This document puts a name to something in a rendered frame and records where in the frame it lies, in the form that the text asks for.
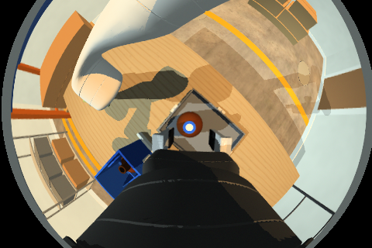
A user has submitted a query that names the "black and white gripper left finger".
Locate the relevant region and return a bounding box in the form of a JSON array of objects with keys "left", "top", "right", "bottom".
[{"left": 152, "top": 127, "right": 174, "bottom": 152}]

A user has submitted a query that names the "blue plastic crate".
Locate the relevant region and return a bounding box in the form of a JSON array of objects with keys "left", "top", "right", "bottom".
[{"left": 95, "top": 139, "right": 152, "bottom": 199}]

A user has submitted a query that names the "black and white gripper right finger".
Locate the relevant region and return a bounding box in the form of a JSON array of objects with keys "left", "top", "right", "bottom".
[{"left": 208, "top": 129, "right": 233, "bottom": 155}]

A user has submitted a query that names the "brown glass bottle with blue label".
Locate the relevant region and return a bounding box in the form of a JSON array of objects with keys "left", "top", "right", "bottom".
[{"left": 177, "top": 112, "right": 203, "bottom": 138}]

